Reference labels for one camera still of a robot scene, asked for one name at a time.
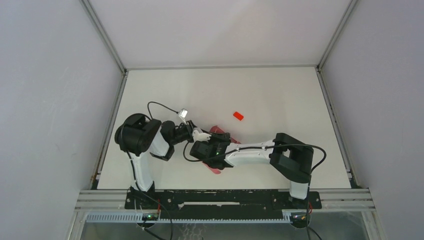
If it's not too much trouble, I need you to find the pink cardboard box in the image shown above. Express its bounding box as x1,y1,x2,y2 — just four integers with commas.
204,125,240,175

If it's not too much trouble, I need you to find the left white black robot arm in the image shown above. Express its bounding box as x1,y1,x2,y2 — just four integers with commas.
114,113,196,209

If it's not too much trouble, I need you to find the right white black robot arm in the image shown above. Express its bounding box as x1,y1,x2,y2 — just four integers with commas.
189,133,314,208

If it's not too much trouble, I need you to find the small orange block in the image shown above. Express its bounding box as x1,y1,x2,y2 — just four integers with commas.
233,111,244,121

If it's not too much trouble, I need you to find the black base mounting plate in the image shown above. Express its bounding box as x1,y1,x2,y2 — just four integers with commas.
124,188,323,219

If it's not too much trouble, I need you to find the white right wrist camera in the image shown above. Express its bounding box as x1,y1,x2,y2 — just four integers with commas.
191,127,212,142

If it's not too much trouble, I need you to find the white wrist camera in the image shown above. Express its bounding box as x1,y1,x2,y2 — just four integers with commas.
178,108,188,121
191,127,212,142

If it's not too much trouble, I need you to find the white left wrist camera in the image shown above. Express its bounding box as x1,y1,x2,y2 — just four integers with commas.
178,108,188,121

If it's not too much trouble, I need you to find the white slotted cable duct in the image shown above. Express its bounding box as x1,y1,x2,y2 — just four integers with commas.
85,212,292,224

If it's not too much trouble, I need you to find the aluminium front frame rail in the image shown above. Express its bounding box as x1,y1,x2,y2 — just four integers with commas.
75,188,376,212

